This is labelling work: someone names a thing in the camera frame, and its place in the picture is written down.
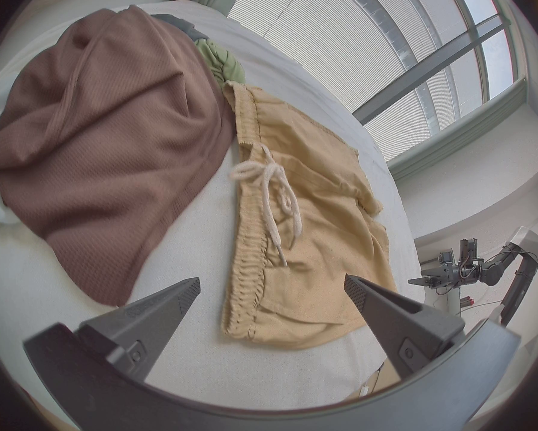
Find green garment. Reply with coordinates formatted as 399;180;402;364
195;39;247;84

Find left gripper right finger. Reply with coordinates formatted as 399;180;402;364
344;275;466;380

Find bed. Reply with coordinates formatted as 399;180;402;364
0;0;420;416

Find brown shorts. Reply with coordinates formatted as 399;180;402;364
0;5;236;308

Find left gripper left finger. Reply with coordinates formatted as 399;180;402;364
77;277;201;376

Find window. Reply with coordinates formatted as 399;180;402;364
226;0;528;178

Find tan shorts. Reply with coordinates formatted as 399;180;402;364
222;81;398;351

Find black garment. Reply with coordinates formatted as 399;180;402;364
150;14;207;41

